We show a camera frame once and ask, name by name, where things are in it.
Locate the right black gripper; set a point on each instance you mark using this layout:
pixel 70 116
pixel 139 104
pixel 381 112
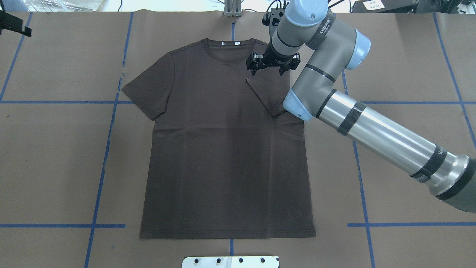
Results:
pixel 272 60

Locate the dark brown t-shirt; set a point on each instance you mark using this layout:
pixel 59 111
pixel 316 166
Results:
pixel 227 160

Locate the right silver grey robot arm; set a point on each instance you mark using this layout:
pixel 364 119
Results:
pixel 337 46

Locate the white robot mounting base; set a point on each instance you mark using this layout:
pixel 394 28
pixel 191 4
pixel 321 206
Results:
pixel 231 262

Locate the aluminium frame post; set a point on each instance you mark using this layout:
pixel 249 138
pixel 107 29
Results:
pixel 232 8

